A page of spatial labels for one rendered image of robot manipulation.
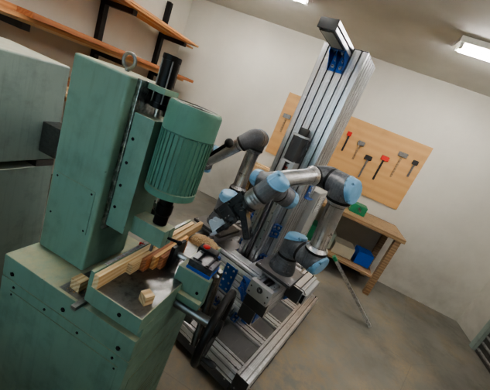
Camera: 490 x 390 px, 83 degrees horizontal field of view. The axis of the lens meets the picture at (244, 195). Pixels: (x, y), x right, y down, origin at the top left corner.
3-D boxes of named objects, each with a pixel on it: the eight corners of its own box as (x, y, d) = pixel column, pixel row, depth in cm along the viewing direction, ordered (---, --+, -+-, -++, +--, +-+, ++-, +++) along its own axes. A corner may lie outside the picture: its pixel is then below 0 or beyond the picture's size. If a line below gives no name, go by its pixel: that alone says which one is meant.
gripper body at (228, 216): (221, 206, 108) (245, 189, 104) (234, 224, 108) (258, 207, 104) (213, 210, 101) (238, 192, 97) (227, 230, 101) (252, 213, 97)
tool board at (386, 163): (396, 210, 377) (434, 148, 351) (264, 151, 418) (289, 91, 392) (395, 209, 381) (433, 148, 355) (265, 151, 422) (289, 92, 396)
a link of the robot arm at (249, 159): (218, 203, 184) (249, 124, 169) (227, 200, 198) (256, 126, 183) (234, 212, 182) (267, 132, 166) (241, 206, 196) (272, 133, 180)
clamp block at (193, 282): (201, 302, 101) (209, 283, 99) (170, 284, 104) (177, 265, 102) (217, 283, 115) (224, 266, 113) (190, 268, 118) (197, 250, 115)
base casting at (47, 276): (127, 364, 88) (135, 343, 85) (0, 274, 100) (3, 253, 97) (195, 292, 129) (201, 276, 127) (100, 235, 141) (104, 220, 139)
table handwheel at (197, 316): (234, 297, 90) (244, 289, 118) (183, 267, 94) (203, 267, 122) (189, 385, 85) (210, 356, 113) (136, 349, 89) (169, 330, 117)
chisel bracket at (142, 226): (158, 252, 100) (165, 232, 97) (127, 234, 103) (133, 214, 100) (169, 245, 107) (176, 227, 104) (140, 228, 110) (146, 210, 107)
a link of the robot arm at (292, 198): (284, 184, 113) (270, 173, 105) (304, 196, 106) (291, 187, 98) (273, 200, 114) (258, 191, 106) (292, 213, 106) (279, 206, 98)
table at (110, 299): (162, 354, 81) (168, 338, 79) (82, 299, 87) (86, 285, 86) (234, 266, 138) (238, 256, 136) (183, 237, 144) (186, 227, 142)
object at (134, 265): (129, 275, 96) (132, 265, 95) (125, 271, 97) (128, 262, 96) (200, 229, 147) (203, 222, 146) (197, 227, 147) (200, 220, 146)
